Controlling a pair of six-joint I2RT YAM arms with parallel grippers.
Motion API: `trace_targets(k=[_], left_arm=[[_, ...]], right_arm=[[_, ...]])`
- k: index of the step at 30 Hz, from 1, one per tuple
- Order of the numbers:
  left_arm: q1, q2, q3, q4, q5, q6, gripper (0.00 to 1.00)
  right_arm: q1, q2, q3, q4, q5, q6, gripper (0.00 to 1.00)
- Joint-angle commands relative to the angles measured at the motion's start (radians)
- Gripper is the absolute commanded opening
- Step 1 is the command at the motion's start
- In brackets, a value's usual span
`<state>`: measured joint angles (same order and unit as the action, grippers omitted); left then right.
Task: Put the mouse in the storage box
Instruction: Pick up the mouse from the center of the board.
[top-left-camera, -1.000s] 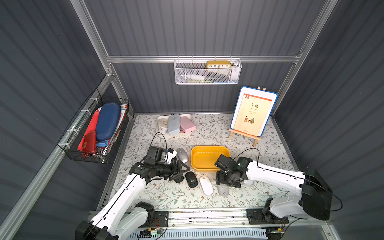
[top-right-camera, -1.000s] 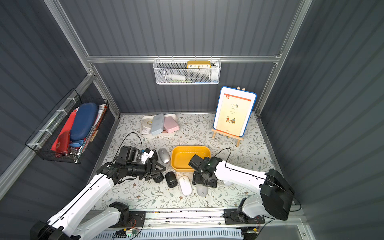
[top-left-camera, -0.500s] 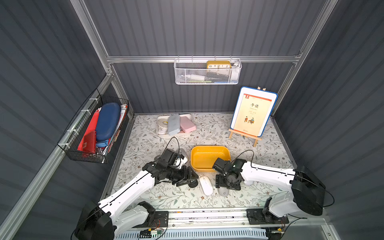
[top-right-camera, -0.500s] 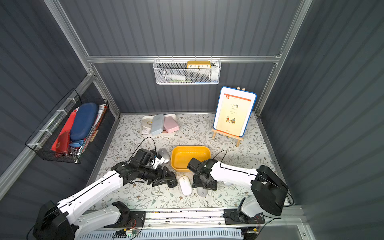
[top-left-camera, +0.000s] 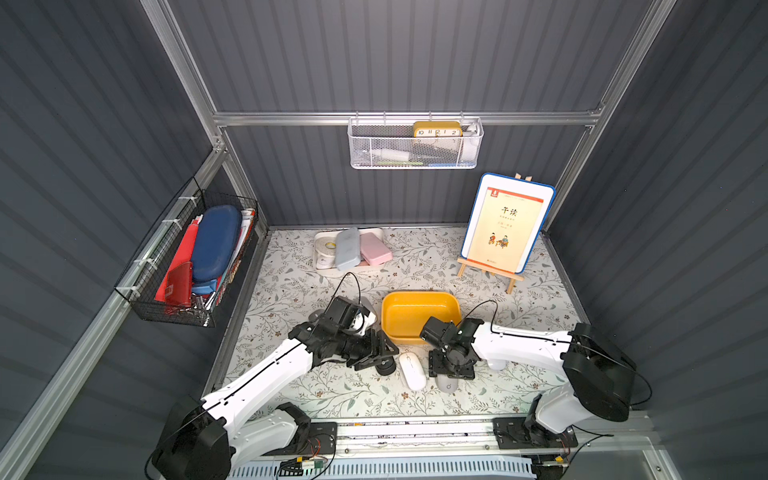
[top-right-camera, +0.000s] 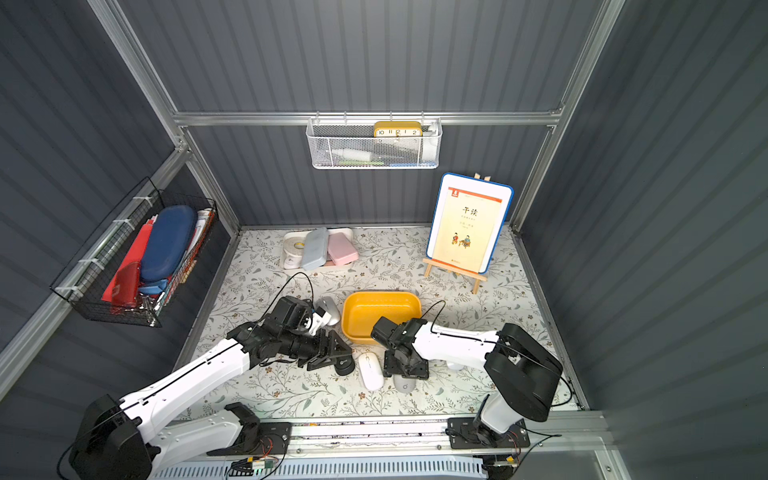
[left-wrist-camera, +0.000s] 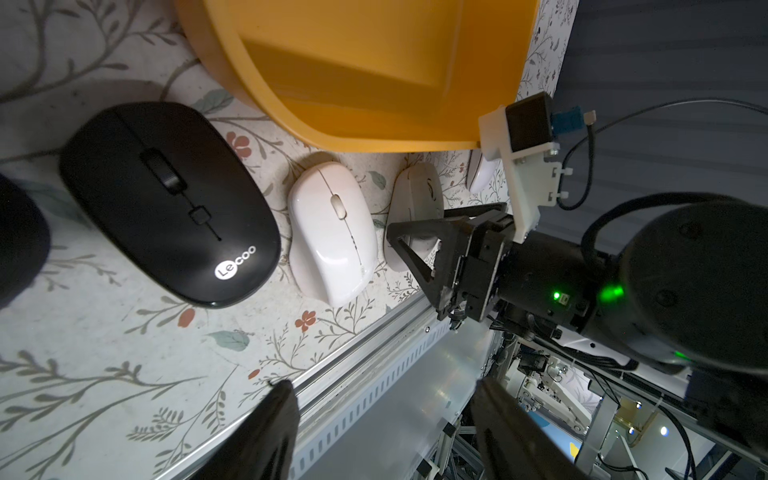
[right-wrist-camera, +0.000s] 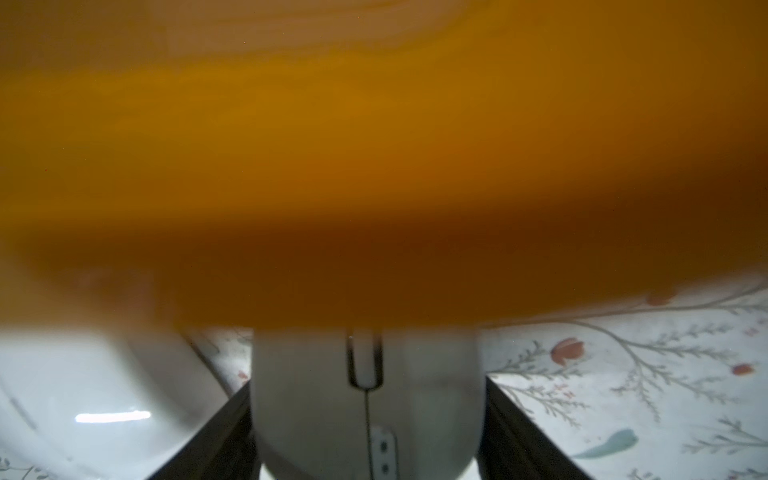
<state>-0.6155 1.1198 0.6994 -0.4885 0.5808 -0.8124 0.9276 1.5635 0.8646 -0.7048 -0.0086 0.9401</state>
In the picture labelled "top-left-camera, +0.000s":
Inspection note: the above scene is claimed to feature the black mouse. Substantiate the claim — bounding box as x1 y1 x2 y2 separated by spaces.
374 355 397 376

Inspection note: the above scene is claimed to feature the grey mouse row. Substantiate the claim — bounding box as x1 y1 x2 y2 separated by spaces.
435 374 459 394

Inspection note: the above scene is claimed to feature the white mouse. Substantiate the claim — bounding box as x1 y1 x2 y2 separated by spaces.
398 352 427 392
486 358 508 371

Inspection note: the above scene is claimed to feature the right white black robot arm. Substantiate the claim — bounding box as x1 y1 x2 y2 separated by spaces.
420 317 636 444

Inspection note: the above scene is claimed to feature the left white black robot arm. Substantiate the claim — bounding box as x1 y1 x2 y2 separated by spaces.
144 297 399 479

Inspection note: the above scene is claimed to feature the silver mouse far left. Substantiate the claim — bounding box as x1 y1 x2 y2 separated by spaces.
308 310 325 328

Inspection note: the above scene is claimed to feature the yellow plastic storage box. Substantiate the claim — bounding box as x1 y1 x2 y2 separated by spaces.
381 291 462 345

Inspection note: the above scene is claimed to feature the silver mouse beside box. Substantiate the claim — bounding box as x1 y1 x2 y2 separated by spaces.
352 297 377 335

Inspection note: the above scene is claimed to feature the pink box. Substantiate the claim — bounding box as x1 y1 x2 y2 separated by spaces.
360 232 393 266

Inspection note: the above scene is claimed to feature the wooden easel stand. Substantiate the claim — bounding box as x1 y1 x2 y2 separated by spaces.
456 173 534 295

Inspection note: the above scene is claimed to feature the white tray with tape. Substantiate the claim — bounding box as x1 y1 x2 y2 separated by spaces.
312 228 384 277

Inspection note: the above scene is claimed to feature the grey pencil case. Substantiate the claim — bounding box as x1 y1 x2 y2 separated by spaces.
334 227 361 272

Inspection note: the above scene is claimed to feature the book on blue board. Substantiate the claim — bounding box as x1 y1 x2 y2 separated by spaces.
460 172 557 275

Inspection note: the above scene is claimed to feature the blue oval case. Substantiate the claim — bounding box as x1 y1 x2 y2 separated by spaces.
191 205 242 284

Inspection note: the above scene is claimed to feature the red folder in basket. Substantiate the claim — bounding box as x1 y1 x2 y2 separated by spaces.
154 216 202 307

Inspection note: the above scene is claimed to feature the yellow clock in basket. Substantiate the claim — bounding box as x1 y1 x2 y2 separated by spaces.
413 120 463 138

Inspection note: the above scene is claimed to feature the aluminium front rail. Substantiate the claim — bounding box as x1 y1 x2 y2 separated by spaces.
210 410 659 466

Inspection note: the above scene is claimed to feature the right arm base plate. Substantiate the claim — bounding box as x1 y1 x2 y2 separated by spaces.
492 416 578 451

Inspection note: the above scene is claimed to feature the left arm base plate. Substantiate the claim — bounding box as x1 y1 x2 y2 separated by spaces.
282 422 338 456

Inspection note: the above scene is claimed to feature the black wire wall basket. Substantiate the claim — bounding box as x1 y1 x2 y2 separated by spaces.
115 179 259 328

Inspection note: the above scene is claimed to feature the white wire mesh basket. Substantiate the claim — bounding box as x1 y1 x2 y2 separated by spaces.
347 115 485 170

